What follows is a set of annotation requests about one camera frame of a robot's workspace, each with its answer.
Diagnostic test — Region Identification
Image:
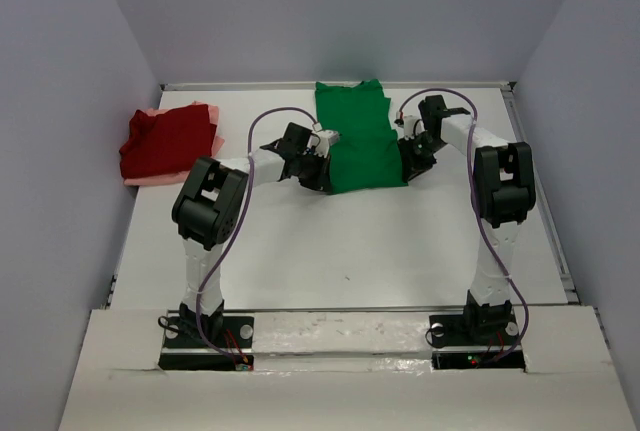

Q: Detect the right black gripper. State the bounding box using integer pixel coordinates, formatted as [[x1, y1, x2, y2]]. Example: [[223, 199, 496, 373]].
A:
[[397, 133, 447, 182]]

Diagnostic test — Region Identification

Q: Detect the green t shirt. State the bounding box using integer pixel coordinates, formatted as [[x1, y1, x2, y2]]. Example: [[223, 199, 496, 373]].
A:
[[315, 79, 406, 194]]

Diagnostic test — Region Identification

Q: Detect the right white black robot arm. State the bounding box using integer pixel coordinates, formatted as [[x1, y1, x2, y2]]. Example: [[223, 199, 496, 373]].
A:
[[394, 88, 536, 349]]

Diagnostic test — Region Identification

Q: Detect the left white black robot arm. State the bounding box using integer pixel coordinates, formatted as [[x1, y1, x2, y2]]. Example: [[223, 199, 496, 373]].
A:
[[171, 123, 340, 346]]

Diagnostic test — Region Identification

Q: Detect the folded pink t shirt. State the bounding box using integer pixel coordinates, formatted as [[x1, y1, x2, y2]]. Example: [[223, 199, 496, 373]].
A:
[[123, 103, 227, 187]]

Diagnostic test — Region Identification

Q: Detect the folded dark red t shirt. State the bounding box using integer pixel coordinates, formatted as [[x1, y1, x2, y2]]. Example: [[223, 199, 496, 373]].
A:
[[118, 104, 218, 180]]

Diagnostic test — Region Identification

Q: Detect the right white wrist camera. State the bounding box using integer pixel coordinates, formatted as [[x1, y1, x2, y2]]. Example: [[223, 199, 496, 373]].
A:
[[394, 112, 424, 140]]

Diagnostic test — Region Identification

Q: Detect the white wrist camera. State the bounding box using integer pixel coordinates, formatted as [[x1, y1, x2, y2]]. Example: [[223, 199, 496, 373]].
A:
[[394, 112, 424, 140], [309, 123, 340, 158]]

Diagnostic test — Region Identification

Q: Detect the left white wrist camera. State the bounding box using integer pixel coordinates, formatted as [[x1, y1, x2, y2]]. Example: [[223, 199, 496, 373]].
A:
[[309, 123, 340, 158]]

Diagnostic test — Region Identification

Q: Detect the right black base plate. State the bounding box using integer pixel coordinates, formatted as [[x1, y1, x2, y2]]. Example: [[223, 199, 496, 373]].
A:
[[425, 314, 526, 371]]

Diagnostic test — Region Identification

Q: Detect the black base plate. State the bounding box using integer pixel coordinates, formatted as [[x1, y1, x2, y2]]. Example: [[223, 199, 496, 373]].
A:
[[157, 313, 255, 372], [425, 314, 526, 371]]

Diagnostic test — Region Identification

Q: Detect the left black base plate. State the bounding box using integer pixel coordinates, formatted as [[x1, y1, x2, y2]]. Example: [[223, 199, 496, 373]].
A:
[[157, 313, 255, 372]]

